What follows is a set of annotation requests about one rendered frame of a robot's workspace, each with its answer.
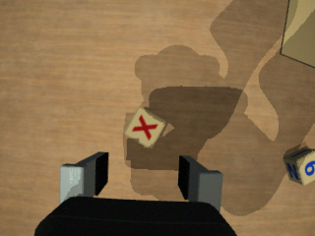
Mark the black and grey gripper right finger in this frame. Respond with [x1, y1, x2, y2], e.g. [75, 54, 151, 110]
[178, 155, 222, 212]

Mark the tan flat mat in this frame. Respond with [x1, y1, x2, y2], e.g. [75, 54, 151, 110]
[280, 0, 315, 68]

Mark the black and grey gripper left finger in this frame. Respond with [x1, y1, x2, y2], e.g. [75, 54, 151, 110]
[59, 151, 109, 205]

